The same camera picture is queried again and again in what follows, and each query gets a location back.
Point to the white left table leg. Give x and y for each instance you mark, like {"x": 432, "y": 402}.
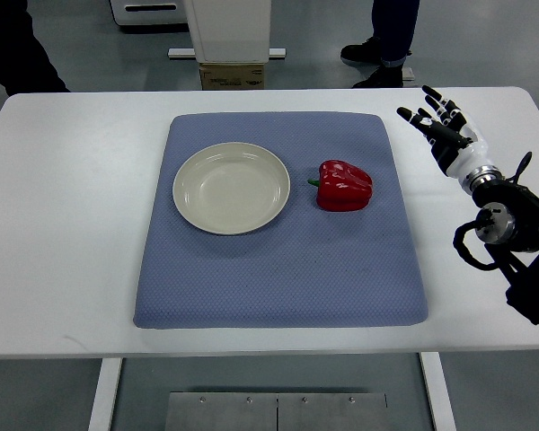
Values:
{"x": 105, "y": 395}

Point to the white appliance base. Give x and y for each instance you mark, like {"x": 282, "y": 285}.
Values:
{"x": 147, "y": 12}

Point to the metal floor plate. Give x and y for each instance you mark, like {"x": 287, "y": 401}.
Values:
{"x": 277, "y": 411}

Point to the person in black clothing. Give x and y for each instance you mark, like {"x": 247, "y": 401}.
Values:
{"x": 24, "y": 63}

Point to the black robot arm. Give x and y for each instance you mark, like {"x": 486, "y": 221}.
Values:
{"x": 505, "y": 236}

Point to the person in dark jeans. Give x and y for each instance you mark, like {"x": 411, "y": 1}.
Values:
{"x": 393, "y": 23}

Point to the red bell pepper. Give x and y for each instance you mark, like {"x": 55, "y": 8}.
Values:
{"x": 342, "y": 187}

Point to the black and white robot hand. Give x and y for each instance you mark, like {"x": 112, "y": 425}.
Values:
{"x": 456, "y": 145}

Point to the cardboard box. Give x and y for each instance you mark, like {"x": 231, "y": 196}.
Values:
{"x": 230, "y": 77}

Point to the white right table leg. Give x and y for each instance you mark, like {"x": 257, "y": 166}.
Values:
{"x": 437, "y": 392}

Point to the white table leg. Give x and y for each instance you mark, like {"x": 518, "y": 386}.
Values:
{"x": 437, "y": 392}
{"x": 105, "y": 395}

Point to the blue textured mat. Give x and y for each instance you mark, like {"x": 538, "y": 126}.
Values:
{"x": 308, "y": 268}

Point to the white machine column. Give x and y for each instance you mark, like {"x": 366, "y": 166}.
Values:
{"x": 228, "y": 32}

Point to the cream round plate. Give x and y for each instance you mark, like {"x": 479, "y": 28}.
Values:
{"x": 231, "y": 188}

